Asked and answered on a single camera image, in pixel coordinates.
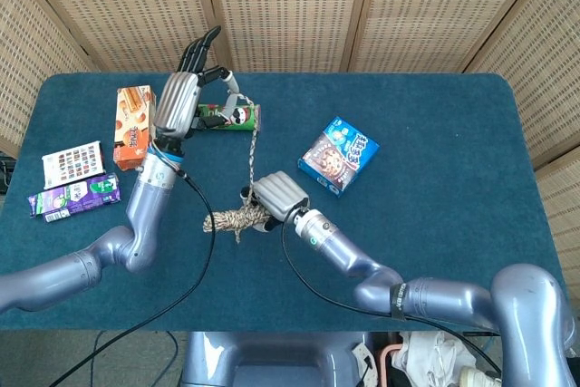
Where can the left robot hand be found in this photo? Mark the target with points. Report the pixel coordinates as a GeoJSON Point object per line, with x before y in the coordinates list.
{"type": "Point", "coordinates": [176, 101]}

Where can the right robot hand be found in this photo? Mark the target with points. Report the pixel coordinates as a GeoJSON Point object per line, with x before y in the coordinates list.
{"type": "Point", "coordinates": [278, 194]}

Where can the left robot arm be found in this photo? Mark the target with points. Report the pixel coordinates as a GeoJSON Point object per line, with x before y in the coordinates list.
{"type": "Point", "coordinates": [145, 206]}

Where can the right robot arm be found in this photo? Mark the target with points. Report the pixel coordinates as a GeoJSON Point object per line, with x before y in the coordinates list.
{"type": "Point", "coordinates": [344, 251]}

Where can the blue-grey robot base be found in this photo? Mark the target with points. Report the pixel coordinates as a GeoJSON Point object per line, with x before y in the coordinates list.
{"type": "Point", "coordinates": [272, 360]}

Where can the orange biscuit box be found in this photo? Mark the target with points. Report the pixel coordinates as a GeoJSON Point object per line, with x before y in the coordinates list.
{"type": "Point", "coordinates": [131, 133]}

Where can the blue cookie box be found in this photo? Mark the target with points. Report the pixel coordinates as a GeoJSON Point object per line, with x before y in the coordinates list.
{"type": "Point", "coordinates": [337, 158]}

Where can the green Pringles can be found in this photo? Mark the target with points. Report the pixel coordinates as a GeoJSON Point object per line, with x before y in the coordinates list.
{"type": "Point", "coordinates": [247, 117]}

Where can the woven bamboo screen panel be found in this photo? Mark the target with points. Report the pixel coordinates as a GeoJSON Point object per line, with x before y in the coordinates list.
{"type": "Point", "coordinates": [290, 11]}
{"type": "Point", "coordinates": [430, 11]}
{"type": "Point", "coordinates": [564, 187]}
{"type": "Point", "coordinates": [27, 42]}
{"type": "Point", "coordinates": [544, 65]}
{"type": "Point", "coordinates": [136, 11]}

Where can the white box with colourful squares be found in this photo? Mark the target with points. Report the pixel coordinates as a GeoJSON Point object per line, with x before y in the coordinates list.
{"type": "Point", "coordinates": [72, 164]}

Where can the purple snack box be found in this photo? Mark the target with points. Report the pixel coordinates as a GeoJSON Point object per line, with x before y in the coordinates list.
{"type": "Point", "coordinates": [81, 194]}

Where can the blue felt table cloth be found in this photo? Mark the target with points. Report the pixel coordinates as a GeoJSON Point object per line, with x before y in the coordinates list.
{"type": "Point", "coordinates": [430, 224]}

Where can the white crumpled cloth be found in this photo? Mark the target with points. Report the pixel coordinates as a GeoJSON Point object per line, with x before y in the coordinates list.
{"type": "Point", "coordinates": [430, 355]}

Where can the pink stool frame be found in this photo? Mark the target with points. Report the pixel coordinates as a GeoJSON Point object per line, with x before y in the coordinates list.
{"type": "Point", "coordinates": [384, 360]}

